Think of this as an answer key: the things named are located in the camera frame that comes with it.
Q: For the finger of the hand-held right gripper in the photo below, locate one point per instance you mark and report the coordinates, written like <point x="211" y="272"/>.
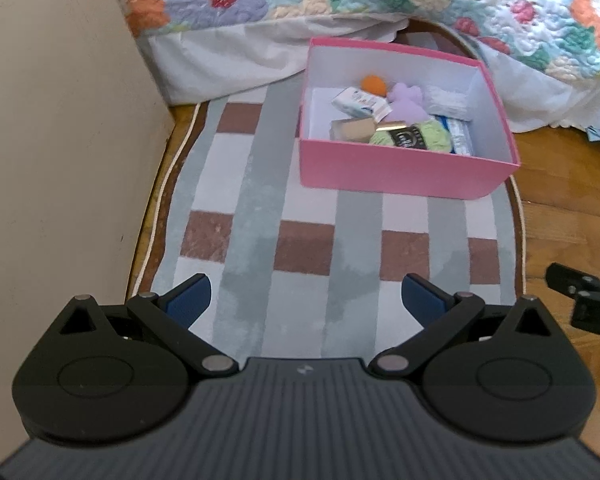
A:
<point x="570" y="280"/>

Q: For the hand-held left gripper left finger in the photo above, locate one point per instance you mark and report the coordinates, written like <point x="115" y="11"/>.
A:
<point x="187" y="300"/>

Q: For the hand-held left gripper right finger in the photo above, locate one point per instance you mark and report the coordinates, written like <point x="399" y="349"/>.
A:
<point x="422" y="300"/>

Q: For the pink cardboard box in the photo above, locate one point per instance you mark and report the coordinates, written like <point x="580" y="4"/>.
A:
<point x="395" y="170"/>

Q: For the green yarn ball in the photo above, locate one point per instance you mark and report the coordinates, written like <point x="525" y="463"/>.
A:
<point x="432" y="135"/>

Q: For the blue wipes packet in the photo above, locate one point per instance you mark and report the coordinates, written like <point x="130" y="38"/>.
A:
<point x="461" y="137"/>

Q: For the beige foundation tube gold cap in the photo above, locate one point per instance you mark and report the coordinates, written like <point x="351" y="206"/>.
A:
<point x="355" y="131"/>

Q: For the purple plush bunny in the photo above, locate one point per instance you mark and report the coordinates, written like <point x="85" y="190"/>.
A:
<point x="405" y="102"/>

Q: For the clear plastic bag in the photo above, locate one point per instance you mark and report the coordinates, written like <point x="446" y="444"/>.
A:
<point x="447" y="100"/>

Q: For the white tissue pack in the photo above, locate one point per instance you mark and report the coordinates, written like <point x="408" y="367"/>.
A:
<point x="357" y="102"/>

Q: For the orange makeup sponge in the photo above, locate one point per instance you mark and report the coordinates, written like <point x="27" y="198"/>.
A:
<point x="374" y="84"/>

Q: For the checkered grey brown rug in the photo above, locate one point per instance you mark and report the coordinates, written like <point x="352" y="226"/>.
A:
<point x="305" y="240"/>

